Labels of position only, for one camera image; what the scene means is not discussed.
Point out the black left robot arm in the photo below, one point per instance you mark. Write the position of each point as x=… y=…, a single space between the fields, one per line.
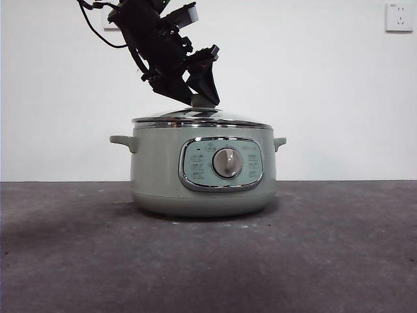
x=146 y=32

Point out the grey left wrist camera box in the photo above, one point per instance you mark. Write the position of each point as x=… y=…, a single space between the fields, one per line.
x=189 y=14

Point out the green electric cooking pot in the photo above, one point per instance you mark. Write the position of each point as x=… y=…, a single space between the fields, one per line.
x=156 y=169

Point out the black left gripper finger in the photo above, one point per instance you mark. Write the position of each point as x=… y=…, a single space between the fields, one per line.
x=169 y=85
x=204 y=80

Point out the white wall socket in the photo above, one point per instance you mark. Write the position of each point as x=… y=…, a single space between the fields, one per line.
x=109 y=27
x=399 y=18

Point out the glass lid with green knob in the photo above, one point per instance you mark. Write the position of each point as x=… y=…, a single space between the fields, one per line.
x=200 y=101

